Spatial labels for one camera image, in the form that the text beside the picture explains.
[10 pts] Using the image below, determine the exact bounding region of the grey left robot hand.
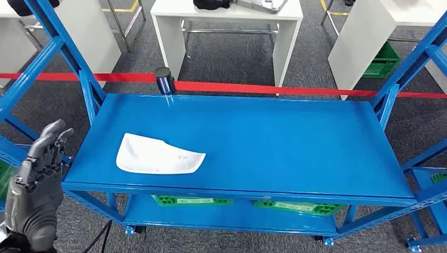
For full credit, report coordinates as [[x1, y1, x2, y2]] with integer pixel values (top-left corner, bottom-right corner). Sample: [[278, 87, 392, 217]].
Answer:
[[5, 119, 75, 231]]

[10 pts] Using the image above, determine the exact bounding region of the white plastic shell part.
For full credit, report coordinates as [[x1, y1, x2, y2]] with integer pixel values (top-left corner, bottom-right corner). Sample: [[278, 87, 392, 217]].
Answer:
[[115, 132, 206, 176]]

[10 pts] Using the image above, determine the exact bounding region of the white workbench table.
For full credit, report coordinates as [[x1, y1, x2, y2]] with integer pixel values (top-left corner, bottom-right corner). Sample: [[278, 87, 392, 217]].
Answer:
[[327, 0, 447, 101], [150, 0, 304, 96], [0, 0, 122, 88]]

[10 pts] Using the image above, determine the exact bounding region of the grey metal plate part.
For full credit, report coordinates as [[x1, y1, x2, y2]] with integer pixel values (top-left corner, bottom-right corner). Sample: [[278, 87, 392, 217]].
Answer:
[[235, 0, 289, 15]]

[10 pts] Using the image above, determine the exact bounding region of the black fabric bag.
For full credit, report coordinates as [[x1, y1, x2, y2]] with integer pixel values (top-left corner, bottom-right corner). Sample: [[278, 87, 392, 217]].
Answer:
[[7, 0, 61, 17], [193, 0, 232, 11]]

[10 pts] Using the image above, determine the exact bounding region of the yellow floor tape line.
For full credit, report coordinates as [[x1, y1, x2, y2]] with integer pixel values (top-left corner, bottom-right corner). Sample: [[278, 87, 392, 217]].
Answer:
[[320, 0, 350, 16], [102, 0, 140, 14]]

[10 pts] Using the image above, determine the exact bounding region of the red barrier belt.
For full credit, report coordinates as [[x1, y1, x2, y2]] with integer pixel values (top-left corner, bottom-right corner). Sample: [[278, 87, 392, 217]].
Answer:
[[0, 72, 447, 99]]

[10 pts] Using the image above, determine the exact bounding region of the chrome table crossbar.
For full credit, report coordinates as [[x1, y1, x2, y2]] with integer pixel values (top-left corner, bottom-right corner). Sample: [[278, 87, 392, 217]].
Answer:
[[181, 20, 280, 36]]

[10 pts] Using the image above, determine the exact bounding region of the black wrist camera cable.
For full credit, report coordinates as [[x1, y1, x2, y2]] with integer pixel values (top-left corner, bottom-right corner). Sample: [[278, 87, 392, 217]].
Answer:
[[82, 220, 112, 253]]

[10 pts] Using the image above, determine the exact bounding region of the black barrier stanchion post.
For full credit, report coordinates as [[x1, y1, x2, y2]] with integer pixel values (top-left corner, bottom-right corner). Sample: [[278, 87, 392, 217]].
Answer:
[[154, 66, 177, 95]]

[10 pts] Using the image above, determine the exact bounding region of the chrome tube frame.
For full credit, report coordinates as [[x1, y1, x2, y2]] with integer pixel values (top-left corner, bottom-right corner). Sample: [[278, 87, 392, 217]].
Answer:
[[320, 0, 341, 37], [16, 0, 148, 53]]

